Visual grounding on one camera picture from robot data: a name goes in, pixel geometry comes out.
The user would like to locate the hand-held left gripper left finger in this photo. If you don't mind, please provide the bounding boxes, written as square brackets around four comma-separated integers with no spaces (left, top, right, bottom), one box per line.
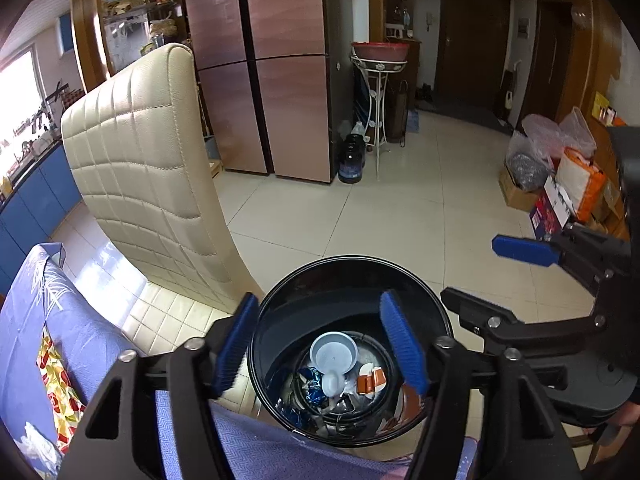
[57,292,260,480]

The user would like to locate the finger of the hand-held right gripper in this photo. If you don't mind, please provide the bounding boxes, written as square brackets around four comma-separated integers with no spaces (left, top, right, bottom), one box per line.
[491,224,635,302]
[440,286,610,357]

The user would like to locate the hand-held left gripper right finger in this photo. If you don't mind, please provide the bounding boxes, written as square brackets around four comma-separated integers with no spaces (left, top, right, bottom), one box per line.
[379,290,583,480]

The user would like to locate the crushed orange carton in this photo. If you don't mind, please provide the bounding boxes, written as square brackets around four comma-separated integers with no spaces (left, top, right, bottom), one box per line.
[357,362,387,395]

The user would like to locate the black round trash bin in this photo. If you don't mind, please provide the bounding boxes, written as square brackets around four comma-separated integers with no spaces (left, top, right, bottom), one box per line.
[248,256,454,448]

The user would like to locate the light blue plastic cup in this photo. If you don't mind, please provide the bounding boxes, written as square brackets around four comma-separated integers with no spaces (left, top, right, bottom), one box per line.
[310,331,359,372]

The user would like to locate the blue candy wrapper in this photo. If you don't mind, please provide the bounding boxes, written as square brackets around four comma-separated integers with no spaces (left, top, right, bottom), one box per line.
[300,367,326,406]

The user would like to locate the white tissue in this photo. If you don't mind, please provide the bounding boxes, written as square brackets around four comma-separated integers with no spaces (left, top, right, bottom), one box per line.
[22,421,63,458]

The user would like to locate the person's right hand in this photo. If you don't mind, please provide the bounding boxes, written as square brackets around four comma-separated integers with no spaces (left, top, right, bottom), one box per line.
[616,402,640,428]

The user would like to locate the printed purple carton box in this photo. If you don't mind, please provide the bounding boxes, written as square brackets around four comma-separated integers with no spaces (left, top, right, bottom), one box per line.
[530,175,576,238]

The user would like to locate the brown cardboard box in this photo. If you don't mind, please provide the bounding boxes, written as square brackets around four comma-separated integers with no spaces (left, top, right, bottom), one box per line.
[499,167,546,211]

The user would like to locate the grey plastic bag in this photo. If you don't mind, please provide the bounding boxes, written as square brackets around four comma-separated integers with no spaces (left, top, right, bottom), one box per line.
[506,132,551,193]

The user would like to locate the orange white bag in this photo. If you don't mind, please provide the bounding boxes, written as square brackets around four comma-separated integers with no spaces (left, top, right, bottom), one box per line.
[557,147,608,223]

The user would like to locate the clear pink plastic bag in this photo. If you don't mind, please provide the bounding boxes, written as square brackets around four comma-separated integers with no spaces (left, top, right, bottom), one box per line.
[522,107,598,158]

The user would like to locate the blue printed tablecloth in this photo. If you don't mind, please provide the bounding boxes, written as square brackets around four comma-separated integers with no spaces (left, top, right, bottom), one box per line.
[0,242,476,480]

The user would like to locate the dark blue water jug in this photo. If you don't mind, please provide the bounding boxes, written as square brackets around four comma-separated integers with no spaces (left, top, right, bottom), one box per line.
[338,134,368,184]

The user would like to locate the dark wooden door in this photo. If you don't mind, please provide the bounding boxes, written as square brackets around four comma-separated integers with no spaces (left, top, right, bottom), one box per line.
[520,0,576,131]
[434,0,512,111]

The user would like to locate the white metal plant stand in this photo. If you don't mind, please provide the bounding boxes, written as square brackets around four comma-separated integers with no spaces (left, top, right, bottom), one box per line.
[350,55,410,179]

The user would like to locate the cream quilted dining chair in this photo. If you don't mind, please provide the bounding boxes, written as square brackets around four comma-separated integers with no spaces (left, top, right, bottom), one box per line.
[61,42,268,411]

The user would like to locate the red basin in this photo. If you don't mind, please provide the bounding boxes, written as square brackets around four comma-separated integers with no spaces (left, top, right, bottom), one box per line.
[351,40,410,62]

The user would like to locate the blue kitchen cabinets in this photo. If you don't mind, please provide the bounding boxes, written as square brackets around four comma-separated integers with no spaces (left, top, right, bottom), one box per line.
[0,142,83,296]

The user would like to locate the copper pink refrigerator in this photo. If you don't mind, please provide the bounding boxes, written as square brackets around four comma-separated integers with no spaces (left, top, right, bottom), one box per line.
[182,0,356,183]

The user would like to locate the wooden display cabinet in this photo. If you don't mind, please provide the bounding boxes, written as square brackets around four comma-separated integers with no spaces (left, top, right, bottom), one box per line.
[72,0,193,91]

